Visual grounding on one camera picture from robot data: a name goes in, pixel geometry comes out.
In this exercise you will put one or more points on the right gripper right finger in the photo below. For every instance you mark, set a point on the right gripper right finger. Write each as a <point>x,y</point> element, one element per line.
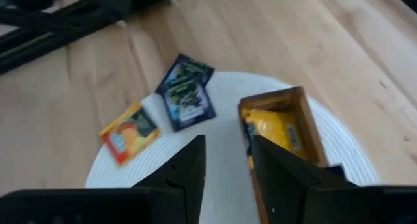
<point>286,191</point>

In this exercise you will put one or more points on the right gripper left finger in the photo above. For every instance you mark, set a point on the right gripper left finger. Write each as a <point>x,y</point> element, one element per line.
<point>182,191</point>

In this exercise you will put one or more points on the wooden three-compartment box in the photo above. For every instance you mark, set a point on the wooden three-compartment box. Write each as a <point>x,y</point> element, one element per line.
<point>309,126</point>

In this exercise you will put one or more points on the dark blue tea sachet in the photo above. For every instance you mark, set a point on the dark blue tea sachet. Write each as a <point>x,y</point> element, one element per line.
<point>195,67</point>
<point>187,103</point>

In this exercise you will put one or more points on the white round woven placemat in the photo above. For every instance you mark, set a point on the white round woven placemat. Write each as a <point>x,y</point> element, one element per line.
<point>228,97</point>

